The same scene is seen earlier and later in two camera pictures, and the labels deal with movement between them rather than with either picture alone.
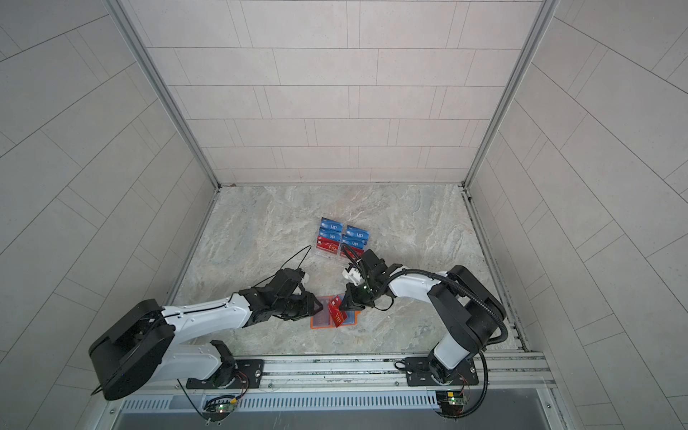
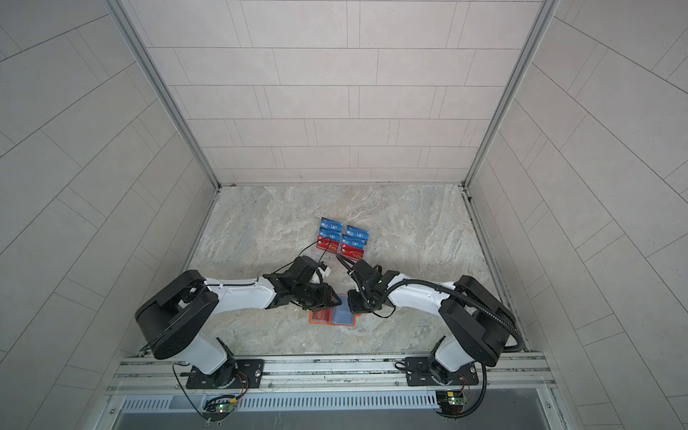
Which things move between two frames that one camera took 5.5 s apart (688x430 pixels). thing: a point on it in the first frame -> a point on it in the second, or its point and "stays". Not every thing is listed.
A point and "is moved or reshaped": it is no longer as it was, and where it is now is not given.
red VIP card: x=338 y=315 is moved or reshaped
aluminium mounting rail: x=363 y=375 stays
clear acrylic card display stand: x=331 y=234 stays
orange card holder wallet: x=323 y=318 stays
